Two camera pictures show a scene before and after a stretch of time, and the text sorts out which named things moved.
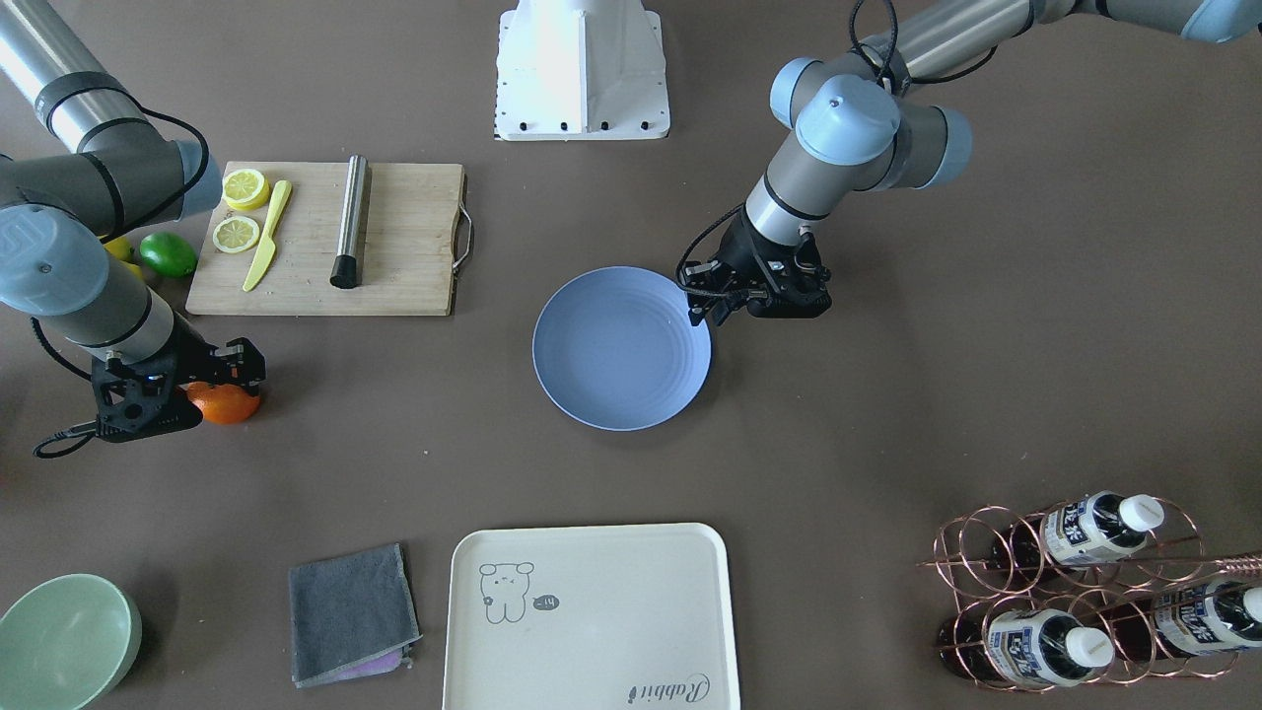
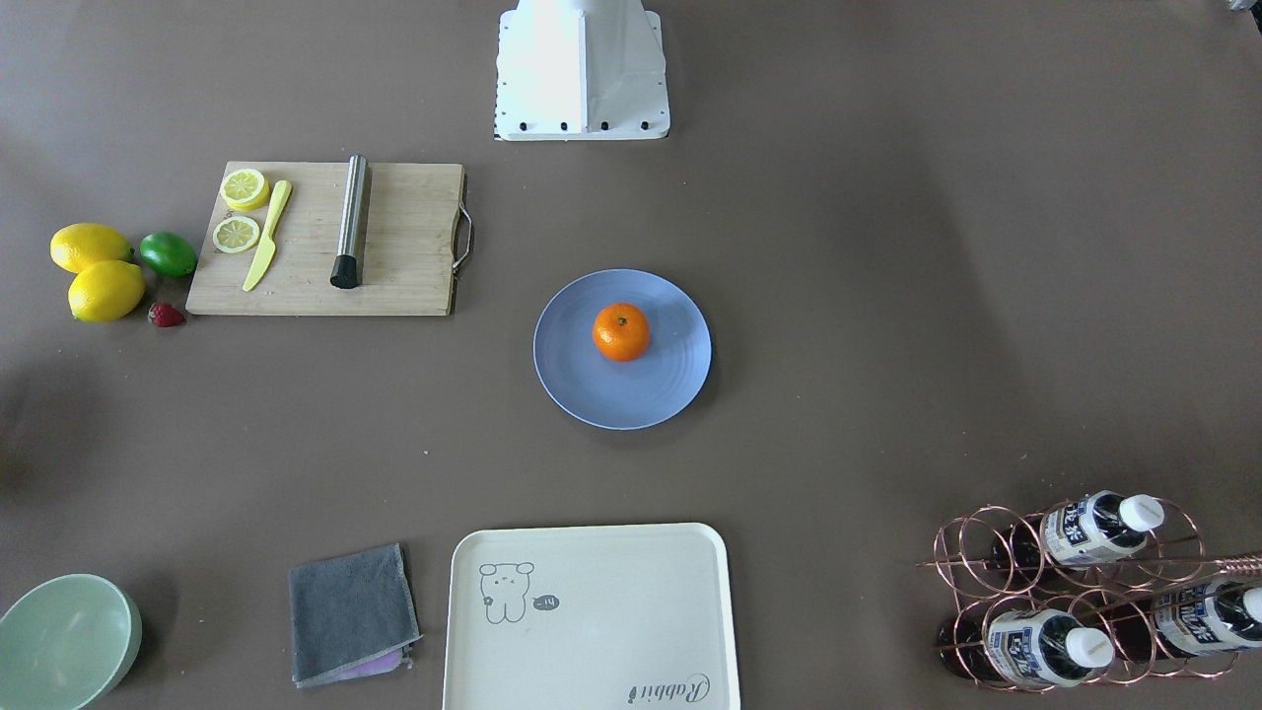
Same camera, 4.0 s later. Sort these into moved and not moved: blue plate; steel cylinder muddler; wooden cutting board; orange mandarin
Moved: orange mandarin
Not moved: wooden cutting board; blue plate; steel cylinder muddler
